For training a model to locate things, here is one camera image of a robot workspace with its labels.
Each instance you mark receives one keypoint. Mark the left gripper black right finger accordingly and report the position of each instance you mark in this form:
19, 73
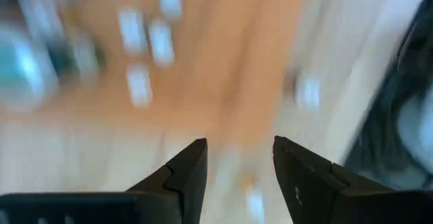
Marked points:
311, 190

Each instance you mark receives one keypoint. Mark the orange translucent plastic bin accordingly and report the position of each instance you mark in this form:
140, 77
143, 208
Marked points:
209, 65

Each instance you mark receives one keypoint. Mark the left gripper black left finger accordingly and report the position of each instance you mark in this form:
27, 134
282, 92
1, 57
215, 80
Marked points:
176, 190

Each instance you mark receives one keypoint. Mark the small brown dropper bottle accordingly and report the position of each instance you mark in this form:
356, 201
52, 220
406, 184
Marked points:
308, 93

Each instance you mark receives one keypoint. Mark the small orange dropper bottle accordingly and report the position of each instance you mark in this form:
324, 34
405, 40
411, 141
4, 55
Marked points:
255, 203

